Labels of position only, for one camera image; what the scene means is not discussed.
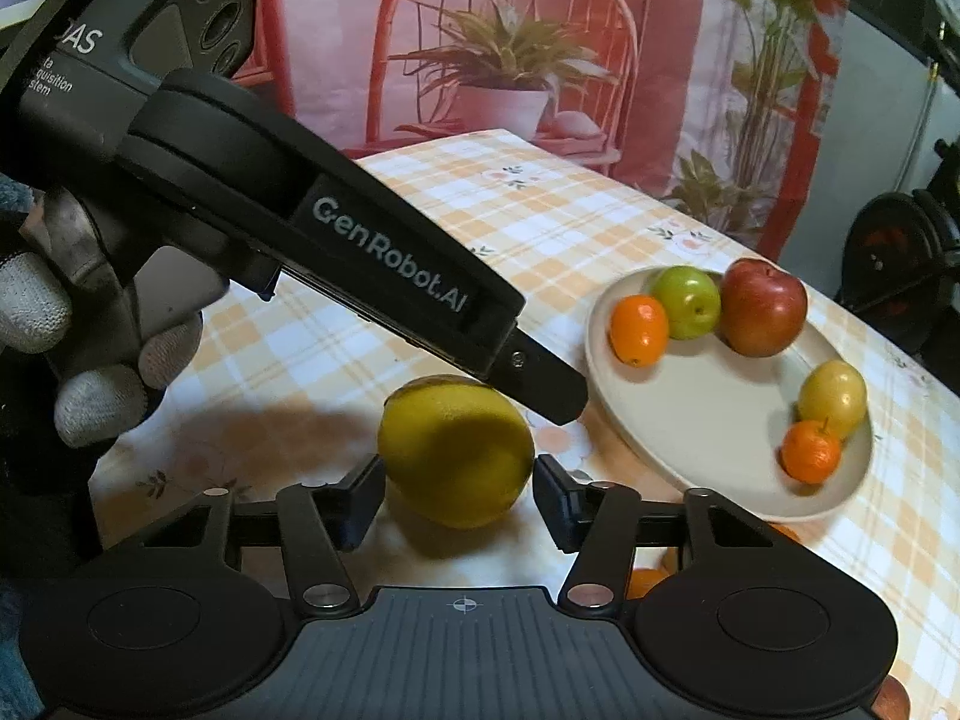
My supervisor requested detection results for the person's left hand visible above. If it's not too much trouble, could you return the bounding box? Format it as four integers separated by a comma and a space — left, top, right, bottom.
0, 172, 205, 578

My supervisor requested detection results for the green apple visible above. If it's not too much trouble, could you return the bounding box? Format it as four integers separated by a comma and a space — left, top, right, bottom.
649, 266, 722, 341

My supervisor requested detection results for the black exercise bike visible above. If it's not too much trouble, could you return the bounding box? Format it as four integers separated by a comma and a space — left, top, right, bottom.
832, 0, 960, 368

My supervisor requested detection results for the printed pink plant backdrop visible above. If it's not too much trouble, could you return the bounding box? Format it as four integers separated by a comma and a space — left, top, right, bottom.
240, 0, 852, 256

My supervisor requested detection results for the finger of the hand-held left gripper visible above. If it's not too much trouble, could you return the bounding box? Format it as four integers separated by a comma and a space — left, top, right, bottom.
491, 330, 590, 425

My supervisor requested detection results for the yellow lemon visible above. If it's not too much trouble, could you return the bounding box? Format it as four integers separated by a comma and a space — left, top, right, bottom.
377, 375, 537, 530

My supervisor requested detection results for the small orange mandarin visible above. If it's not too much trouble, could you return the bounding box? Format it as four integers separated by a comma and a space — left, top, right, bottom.
780, 418, 843, 485
609, 294, 670, 368

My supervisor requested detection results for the small yellow apple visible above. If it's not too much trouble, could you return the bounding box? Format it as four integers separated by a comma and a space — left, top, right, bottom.
796, 360, 869, 442

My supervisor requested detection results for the beige round plate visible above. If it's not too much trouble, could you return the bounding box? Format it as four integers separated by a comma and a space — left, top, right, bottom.
585, 264, 875, 524

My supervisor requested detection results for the checked floral tablecloth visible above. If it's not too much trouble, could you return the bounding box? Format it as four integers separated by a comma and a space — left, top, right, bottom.
90, 127, 960, 720

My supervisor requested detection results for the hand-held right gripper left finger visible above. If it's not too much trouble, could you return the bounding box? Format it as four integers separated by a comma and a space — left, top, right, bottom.
101, 456, 386, 620

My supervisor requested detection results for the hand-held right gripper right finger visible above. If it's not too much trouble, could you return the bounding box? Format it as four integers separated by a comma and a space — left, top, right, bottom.
532, 456, 815, 620

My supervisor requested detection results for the large red apple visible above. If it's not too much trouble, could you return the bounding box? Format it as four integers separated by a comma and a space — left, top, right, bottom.
874, 679, 912, 720

